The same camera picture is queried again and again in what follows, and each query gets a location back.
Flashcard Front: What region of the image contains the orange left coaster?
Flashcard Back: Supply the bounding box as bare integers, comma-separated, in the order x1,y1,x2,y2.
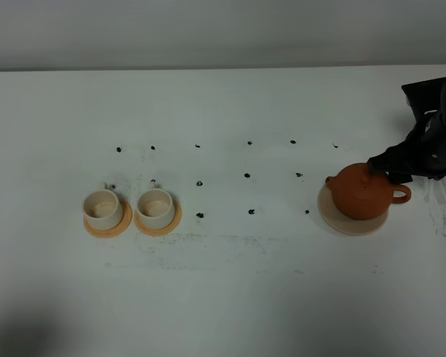
83,201,132,238

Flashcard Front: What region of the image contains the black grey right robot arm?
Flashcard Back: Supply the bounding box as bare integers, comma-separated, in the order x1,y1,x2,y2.
367,77,446,184

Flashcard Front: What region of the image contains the orange coaster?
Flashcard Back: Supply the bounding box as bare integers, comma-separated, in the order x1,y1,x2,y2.
134,202,182,237
83,201,132,238

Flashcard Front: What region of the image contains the orange right coaster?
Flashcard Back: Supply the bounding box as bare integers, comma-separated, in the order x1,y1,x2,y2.
134,202,182,237

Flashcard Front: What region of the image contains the white right teacup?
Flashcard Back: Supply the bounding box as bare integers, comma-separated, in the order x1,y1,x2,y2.
137,180,175,230

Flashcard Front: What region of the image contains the white left teacup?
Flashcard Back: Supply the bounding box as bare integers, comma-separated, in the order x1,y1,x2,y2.
82,182,123,231

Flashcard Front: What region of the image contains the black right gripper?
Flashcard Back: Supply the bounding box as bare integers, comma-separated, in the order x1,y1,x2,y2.
367,111,446,184

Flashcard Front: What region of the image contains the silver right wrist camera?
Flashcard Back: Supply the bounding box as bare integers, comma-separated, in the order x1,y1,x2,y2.
401,77,446,123

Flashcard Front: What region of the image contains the cream teapot saucer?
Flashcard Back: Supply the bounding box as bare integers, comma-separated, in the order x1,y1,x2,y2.
317,185,389,236

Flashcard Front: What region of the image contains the brown clay teapot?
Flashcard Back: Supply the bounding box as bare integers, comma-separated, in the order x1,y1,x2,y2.
326,163,411,220

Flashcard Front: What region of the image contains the white teacup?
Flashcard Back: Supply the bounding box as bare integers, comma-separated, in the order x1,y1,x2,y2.
82,182,123,231
137,180,175,230

